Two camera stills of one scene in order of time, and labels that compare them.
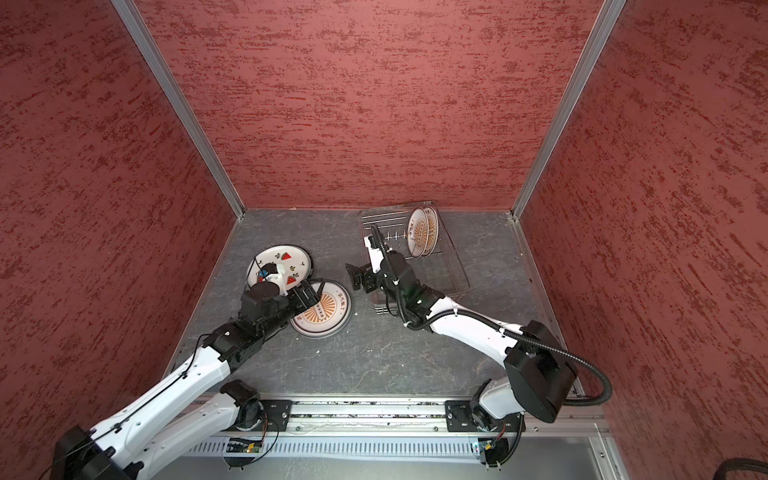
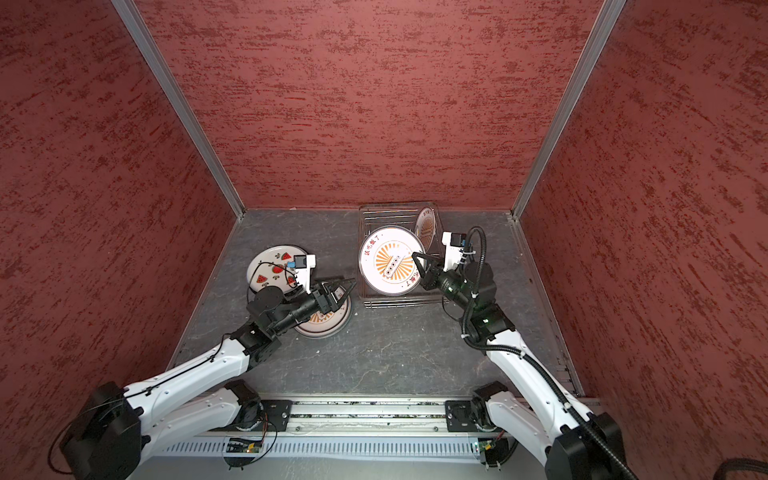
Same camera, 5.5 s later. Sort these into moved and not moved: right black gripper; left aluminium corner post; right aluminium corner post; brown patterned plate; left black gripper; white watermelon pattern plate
Moved: left black gripper; right black gripper
Not moved: left aluminium corner post; brown patterned plate; right aluminium corner post; white watermelon pattern plate
